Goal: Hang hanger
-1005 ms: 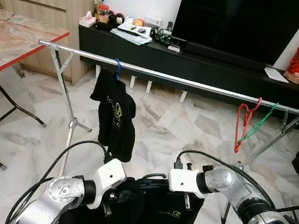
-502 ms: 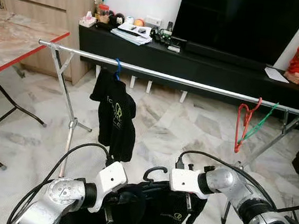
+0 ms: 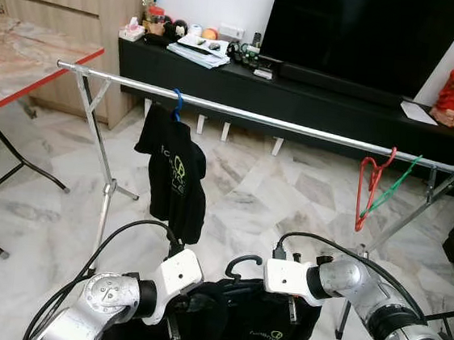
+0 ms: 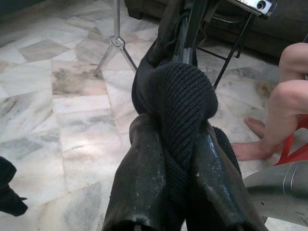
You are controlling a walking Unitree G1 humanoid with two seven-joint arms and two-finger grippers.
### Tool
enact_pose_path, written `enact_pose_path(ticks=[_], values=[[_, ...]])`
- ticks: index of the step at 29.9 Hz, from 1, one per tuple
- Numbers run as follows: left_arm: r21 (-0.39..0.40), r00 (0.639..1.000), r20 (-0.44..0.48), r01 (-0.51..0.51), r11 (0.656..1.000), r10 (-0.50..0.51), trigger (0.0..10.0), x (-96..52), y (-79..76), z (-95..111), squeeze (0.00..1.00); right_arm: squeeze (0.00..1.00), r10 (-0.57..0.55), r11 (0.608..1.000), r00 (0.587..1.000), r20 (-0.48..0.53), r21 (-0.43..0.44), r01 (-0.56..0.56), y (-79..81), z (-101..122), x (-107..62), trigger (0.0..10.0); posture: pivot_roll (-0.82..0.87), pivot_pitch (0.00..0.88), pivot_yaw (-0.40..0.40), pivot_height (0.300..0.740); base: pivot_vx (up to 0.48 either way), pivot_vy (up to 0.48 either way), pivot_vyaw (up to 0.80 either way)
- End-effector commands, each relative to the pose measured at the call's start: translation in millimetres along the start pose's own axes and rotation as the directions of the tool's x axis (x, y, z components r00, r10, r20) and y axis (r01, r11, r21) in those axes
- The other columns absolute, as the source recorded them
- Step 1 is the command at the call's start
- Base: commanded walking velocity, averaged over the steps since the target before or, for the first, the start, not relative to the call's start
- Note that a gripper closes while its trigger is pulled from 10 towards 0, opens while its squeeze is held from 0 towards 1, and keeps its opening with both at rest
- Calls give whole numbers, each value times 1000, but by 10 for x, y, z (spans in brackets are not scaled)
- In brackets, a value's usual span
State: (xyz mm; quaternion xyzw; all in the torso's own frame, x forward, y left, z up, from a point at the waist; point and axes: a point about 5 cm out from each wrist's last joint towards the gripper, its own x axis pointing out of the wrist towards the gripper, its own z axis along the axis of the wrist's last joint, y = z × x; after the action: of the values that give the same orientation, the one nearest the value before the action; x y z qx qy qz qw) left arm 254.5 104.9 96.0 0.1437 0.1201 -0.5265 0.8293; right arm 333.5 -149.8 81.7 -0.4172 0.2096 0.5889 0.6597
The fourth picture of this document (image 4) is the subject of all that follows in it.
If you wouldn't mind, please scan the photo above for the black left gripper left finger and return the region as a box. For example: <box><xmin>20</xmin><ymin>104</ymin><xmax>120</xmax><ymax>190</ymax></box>
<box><xmin>102</xmin><ymin>114</ymin><xmax>187</xmax><ymax>231</ymax></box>

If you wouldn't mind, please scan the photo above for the black knit garment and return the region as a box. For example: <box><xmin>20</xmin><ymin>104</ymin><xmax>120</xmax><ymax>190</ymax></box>
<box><xmin>131</xmin><ymin>0</ymin><xmax>241</xmax><ymax>205</ymax></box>

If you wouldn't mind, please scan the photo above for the red plastic stool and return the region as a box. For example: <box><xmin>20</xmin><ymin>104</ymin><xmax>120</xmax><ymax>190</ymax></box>
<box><xmin>274</xmin><ymin>113</ymin><xmax>308</xmax><ymax>167</ymax></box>

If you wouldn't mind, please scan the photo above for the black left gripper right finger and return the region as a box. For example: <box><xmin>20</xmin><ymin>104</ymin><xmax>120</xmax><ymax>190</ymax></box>
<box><xmin>185</xmin><ymin>125</ymin><xmax>268</xmax><ymax>231</ymax></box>

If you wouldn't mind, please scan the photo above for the black T-shirt with green print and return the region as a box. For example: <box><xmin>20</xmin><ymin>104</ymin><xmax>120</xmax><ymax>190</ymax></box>
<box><xmin>0</xmin><ymin>155</ymin><xmax>28</xmax><ymax>217</ymax></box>

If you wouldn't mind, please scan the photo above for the dark brown fabric sofa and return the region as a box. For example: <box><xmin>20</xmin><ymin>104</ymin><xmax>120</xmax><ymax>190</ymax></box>
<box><xmin>124</xmin><ymin>0</ymin><xmax>308</xmax><ymax>65</ymax></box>

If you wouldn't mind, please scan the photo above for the silver robot leg black foot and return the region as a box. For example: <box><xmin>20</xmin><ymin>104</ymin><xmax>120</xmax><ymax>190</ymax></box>
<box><xmin>243</xmin><ymin>161</ymin><xmax>308</xmax><ymax>231</ymax></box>

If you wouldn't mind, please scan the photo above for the black folding chair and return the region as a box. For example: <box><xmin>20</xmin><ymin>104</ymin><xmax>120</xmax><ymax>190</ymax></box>
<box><xmin>196</xmin><ymin>9</ymin><xmax>256</xmax><ymax>90</ymax></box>

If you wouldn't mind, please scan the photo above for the silver metal clothes rack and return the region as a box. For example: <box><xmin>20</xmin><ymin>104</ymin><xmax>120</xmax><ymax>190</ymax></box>
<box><xmin>93</xmin><ymin>0</ymin><xmax>138</xmax><ymax>76</ymax></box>

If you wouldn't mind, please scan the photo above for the seated person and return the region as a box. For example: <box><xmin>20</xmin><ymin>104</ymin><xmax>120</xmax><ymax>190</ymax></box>
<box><xmin>232</xmin><ymin>36</ymin><xmax>308</xmax><ymax>161</ymax></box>

